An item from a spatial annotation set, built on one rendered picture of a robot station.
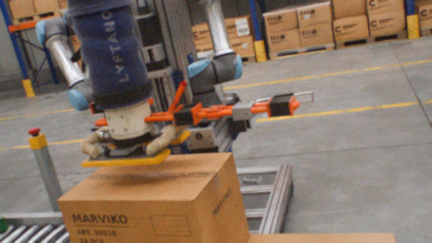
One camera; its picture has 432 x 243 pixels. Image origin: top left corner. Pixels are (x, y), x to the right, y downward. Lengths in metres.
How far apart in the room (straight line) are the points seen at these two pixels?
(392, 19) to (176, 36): 6.71
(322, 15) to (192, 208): 7.30
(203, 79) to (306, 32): 6.63
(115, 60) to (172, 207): 0.55
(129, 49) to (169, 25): 0.73
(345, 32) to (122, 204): 7.39
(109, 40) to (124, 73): 0.12
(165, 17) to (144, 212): 1.07
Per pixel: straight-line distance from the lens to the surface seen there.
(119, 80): 1.65
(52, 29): 2.51
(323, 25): 8.67
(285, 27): 8.73
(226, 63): 2.18
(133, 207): 1.69
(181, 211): 1.60
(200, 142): 2.10
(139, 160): 1.66
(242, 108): 1.55
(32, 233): 2.73
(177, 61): 2.38
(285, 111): 1.51
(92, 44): 1.65
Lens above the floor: 1.61
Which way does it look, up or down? 17 degrees down
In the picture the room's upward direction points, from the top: 12 degrees counter-clockwise
